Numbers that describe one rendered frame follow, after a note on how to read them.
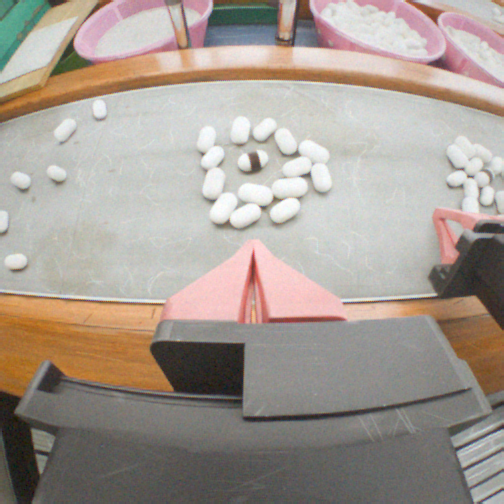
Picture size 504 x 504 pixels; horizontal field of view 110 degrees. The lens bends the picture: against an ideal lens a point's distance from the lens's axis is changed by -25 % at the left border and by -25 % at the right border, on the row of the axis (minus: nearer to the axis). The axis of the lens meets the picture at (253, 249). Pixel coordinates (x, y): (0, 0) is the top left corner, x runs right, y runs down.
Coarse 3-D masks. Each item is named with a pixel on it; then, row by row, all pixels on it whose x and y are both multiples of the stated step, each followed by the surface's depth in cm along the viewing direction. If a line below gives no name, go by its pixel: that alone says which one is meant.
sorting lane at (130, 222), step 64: (0, 128) 30; (128, 128) 28; (192, 128) 28; (320, 128) 28; (384, 128) 28; (448, 128) 28; (0, 192) 27; (64, 192) 26; (128, 192) 26; (192, 192) 26; (320, 192) 26; (384, 192) 26; (448, 192) 26; (0, 256) 24; (64, 256) 24; (128, 256) 24; (192, 256) 24; (320, 256) 24; (384, 256) 24
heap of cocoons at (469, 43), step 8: (448, 32) 35; (456, 32) 35; (464, 32) 36; (456, 40) 35; (464, 40) 35; (472, 40) 35; (464, 48) 34; (472, 48) 34; (480, 48) 35; (488, 48) 35; (472, 56) 33; (480, 56) 34; (488, 56) 34; (496, 56) 34; (480, 64) 33; (488, 64) 33; (496, 64) 35; (496, 72) 33
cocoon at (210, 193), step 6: (216, 168) 24; (210, 174) 24; (216, 174) 24; (222, 174) 24; (210, 180) 24; (216, 180) 24; (222, 180) 24; (204, 186) 24; (210, 186) 24; (216, 186) 24; (222, 186) 25; (204, 192) 24; (210, 192) 24; (216, 192) 24; (210, 198) 24; (216, 198) 25
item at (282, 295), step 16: (256, 240) 12; (256, 256) 9; (272, 256) 9; (256, 272) 9; (272, 272) 8; (288, 272) 8; (256, 288) 11; (272, 288) 6; (288, 288) 6; (304, 288) 6; (320, 288) 6; (256, 304) 11; (272, 304) 5; (288, 304) 5; (304, 304) 5; (320, 304) 5; (336, 304) 5; (256, 320) 11; (272, 320) 5; (288, 320) 5; (304, 320) 5; (320, 320) 5; (336, 320) 5
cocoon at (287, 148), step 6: (276, 132) 26; (282, 132) 25; (288, 132) 25; (276, 138) 26; (282, 138) 25; (288, 138) 25; (282, 144) 25; (288, 144) 25; (294, 144) 25; (282, 150) 26; (288, 150) 25; (294, 150) 26
